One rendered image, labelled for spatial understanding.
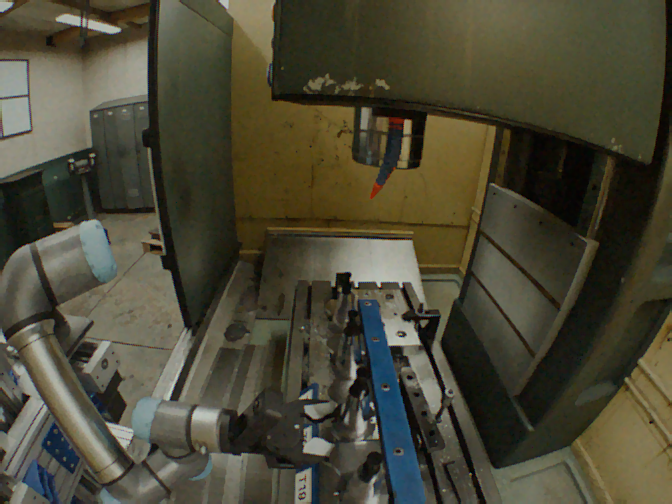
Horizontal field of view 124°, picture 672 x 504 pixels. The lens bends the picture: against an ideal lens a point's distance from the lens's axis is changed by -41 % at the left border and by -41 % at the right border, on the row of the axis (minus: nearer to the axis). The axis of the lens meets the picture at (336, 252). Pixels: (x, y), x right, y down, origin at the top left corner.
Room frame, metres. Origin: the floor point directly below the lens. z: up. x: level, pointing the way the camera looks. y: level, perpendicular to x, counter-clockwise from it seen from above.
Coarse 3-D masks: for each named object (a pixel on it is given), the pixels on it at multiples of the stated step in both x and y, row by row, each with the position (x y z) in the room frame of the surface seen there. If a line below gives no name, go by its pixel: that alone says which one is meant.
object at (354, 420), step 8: (352, 384) 0.24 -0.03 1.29; (352, 392) 0.23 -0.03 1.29; (368, 392) 0.23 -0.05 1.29; (344, 400) 0.24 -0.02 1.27; (352, 400) 0.22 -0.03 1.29; (360, 400) 0.22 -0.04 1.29; (368, 400) 0.23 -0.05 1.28; (344, 408) 0.23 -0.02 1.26; (352, 408) 0.22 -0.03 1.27; (360, 408) 0.22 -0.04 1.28; (368, 408) 0.23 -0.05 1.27; (344, 416) 0.22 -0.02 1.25; (352, 416) 0.22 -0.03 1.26; (360, 416) 0.22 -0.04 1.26; (368, 416) 0.22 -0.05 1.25; (344, 424) 0.22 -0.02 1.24; (352, 424) 0.21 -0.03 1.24; (360, 424) 0.22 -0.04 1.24; (368, 424) 0.22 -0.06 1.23
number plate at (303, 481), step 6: (300, 474) 0.26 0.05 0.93; (306, 474) 0.26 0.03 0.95; (300, 480) 0.25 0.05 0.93; (306, 480) 0.24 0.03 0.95; (300, 486) 0.23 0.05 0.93; (306, 486) 0.23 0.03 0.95; (300, 492) 0.22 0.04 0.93; (306, 492) 0.22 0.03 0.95; (300, 498) 0.21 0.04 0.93; (306, 498) 0.20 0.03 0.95
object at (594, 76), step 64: (320, 0) 0.35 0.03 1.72; (384, 0) 0.35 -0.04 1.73; (448, 0) 0.36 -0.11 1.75; (512, 0) 0.36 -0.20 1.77; (576, 0) 0.37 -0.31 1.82; (640, 0) 0.38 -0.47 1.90; (320, 64) 0.35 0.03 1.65; (384, 64) 0.35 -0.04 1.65; (448, 64) 0.36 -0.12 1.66; (512, 64) 0.37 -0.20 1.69; (576, 64) 0.37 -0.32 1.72; (640, 64) 0.38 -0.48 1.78; (512, 128) 0.53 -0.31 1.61; (576, 128) 0.37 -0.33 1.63; (640, 128) 0.39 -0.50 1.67
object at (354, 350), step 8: (344, 328) 0.35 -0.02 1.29; (344, 336) 0.34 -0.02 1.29; (352, 336) 0.33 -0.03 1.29; (344, 344) 0.33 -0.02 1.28; (352, 344) 0.33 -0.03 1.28; (360, 344) 0.34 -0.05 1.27; (344, 352) 0.33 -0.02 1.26; (352, 352) 0.33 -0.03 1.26; (360, 352) 0.34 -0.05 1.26; (336, 360) 0.34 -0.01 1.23; (344, 360) 0.33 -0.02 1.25; (352, 360) 0.33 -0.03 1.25; (360, 360) 0.33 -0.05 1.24; (344, 368) 0.32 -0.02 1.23; (352, 368) 0.32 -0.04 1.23
